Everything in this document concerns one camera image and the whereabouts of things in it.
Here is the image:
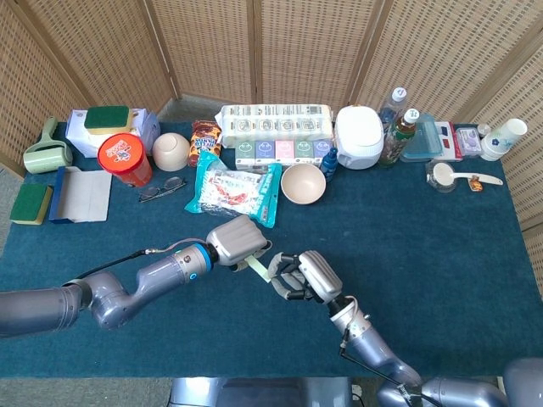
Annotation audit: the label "dark framed eyeglasses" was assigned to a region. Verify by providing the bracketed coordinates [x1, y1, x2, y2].
[137, 176, 188, 204]

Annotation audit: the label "blue table cloth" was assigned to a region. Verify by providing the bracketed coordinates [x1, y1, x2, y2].
[0, 121, 543, 379]

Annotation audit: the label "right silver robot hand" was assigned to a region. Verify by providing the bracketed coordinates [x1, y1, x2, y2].
[267, 249, 344, 305]

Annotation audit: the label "white tissue pack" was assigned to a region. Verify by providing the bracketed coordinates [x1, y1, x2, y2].
[65, 108, 161, 159]

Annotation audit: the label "teal snack bag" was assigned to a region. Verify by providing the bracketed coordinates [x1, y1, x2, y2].
[183, 151, 283, 229]

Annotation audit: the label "wicker folding screen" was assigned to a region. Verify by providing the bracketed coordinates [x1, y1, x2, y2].
[0, 0, 543, 298]

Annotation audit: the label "green tea bottle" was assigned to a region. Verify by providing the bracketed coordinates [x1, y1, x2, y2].
[377, 108, 421, 169]

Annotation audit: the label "upside-down beige bowl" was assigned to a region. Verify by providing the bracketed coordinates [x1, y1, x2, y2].
[152, 132, 191, 172]

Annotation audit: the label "white lidded plastic container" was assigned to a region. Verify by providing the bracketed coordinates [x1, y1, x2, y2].
[334, 105, 385, 170]

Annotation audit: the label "clear blue-lidded food container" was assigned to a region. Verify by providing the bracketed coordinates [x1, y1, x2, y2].
[400, 113, 445, 164]

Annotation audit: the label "beige plastic spoon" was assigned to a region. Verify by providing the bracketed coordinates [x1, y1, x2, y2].
[432, 163, 504, 187]

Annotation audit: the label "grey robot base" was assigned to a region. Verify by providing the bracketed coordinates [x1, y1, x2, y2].
[168, 376, 355, 407]

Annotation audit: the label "upright beige bowl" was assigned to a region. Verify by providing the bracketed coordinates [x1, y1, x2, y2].
[280, 163, 327, 206]

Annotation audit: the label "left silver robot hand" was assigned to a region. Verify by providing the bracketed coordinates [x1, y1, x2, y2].
[204, 215, 274, 272]

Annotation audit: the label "flower print paper cups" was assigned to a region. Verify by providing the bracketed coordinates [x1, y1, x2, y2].
[479, 118, 529, 163]

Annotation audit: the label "clear water bottle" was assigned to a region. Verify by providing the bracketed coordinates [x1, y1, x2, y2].
[378, 86, 409, 132]

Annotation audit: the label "red instant noodle cup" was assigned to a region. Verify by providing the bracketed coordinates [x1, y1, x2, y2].
[97, 132, 154, 187]

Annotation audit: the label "blue spray bottle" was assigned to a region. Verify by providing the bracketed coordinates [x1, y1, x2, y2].
[319, 147, 339, 183]

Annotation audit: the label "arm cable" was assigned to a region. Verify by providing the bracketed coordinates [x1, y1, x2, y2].
[338, 296, 425, 402]
[63, 239, 211, 289]

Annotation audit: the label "red white box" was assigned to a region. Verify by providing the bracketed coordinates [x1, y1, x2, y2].
[434, 120, 464, 162]

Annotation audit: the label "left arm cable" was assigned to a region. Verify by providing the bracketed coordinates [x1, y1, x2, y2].
[63, 239, 211, 289]

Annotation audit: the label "colourful pocket tissue pack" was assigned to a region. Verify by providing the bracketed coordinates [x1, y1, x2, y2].
[233, 138, 333, 172]

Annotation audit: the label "clear purple case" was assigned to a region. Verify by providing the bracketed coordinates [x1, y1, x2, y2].
[454, 124, 484, 158]

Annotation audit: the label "green yellow sponge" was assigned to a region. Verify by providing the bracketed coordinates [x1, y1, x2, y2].
[83, 105, 133, 136]
[8, 182, 54, 226]

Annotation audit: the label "small glass cup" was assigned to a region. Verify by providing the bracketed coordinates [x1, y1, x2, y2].
[425, 159, 459, 194]

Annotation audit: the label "pale green strip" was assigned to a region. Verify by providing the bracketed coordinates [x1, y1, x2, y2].
[249, 255, 272, 284]

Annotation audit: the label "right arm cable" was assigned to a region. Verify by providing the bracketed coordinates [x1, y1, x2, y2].
[338, 296, 425, 402]

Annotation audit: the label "green lint roller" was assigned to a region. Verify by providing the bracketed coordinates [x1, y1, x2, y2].
[23, 116, 74, 175]

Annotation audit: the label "toilet paper roll pack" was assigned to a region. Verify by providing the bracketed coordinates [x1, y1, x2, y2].
[219, 103, 336, 149]

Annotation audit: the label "brown orange cookie bag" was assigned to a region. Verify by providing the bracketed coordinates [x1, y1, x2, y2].
[188, 120, 223, 168]

